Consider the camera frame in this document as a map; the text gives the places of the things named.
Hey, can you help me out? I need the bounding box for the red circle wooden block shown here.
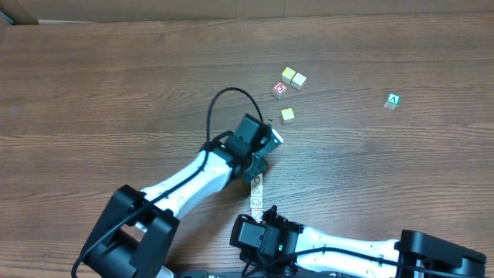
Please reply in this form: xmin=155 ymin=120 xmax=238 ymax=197
xmin=272 ymin=82 xmax=287 ymax=100

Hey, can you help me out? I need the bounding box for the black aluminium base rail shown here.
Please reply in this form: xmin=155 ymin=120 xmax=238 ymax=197
xmin=169 ymin=268 xmax=348 ymax=278

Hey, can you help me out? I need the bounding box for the dotted pattern wooden block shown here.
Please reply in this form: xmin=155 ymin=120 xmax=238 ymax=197
xmin=251 ymin=185 xmax=263 ymax=197

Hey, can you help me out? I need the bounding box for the brown animal wooden block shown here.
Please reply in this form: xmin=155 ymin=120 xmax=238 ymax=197
xmin=251 ymin=174 xmax=263 ymax=186

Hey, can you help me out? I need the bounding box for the yellow wooden block centre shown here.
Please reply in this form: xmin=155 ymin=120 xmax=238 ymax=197
xmin=281 ymin=108 xmax=295 ymax=125

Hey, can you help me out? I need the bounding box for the red picture wooden block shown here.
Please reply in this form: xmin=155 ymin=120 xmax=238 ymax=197
xmin=250 ymin=196 xmax=263 ymax=209

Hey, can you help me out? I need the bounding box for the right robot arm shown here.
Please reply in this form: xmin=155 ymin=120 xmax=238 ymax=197
xmin=230 ymin=206 xmax=487 ymax=278

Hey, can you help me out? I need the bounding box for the red Y wooden block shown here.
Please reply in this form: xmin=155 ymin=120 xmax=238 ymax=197
xmin=251 ymin=208 xmax=263 ymax=222

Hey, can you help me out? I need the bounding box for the white wooden block upper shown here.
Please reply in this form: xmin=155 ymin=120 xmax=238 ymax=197
xmin=291 ymin=73 xmax=306 ymax=90

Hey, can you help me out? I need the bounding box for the yellow wooden block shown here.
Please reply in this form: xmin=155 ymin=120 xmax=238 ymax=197
xmin=281 ymin=67 xmax=296 ymax=85
xmin=281 ymin=108 xmax=295 ymax=125

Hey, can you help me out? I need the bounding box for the yellow wooden block upper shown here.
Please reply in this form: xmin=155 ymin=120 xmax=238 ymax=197
xmin=281 ymin=67 xmax=296 ymax=85

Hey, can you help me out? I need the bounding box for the green V wooden block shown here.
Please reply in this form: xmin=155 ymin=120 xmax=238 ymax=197
xmin=384 ymin=93 xmax=401 ymax=110

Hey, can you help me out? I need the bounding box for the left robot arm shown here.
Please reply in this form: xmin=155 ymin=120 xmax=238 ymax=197
xmin=74 ymin=114 xmax=283 ymax=278

